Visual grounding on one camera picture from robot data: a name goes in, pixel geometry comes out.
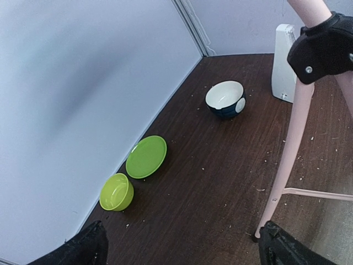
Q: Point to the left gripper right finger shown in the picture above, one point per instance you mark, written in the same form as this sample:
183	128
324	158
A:
276	246

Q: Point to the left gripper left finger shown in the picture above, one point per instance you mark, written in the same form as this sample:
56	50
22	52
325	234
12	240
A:
90	246

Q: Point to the pink music stand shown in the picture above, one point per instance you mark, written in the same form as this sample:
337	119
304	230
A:
324	48

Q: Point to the small lime green bowl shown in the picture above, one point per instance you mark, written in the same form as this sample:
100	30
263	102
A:
117	193

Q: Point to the green plate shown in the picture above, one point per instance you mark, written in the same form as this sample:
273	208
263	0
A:
146	157

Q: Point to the white and navy bowl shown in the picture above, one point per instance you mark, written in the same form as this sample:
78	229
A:
226	100

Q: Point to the white metronome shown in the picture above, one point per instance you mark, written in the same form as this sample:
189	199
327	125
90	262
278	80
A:
283	78

